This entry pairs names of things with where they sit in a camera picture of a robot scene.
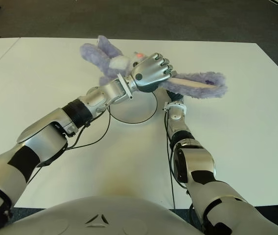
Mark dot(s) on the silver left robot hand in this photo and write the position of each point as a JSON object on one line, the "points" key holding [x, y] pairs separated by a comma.
{"points": [[151, 71]]}

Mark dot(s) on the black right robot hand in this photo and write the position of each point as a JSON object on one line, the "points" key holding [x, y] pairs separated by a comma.
{"points": [[176, 98]]}

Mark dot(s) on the white plate with black rim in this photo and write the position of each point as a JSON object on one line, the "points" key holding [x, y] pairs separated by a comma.
{"points": [[134, 110]]}

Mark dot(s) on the purple plush bunny doll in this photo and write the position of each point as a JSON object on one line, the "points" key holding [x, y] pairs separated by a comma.
{"points": [[99, 56]]}

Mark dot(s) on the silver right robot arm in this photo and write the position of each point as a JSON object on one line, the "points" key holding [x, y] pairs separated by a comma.
{"points": [[197, 159]]}

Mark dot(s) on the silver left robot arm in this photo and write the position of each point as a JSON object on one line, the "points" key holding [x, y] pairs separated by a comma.
{"points": [[43, 137]]}

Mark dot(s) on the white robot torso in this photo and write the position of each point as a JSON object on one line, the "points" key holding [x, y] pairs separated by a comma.
{"points": [[99, 215]]}

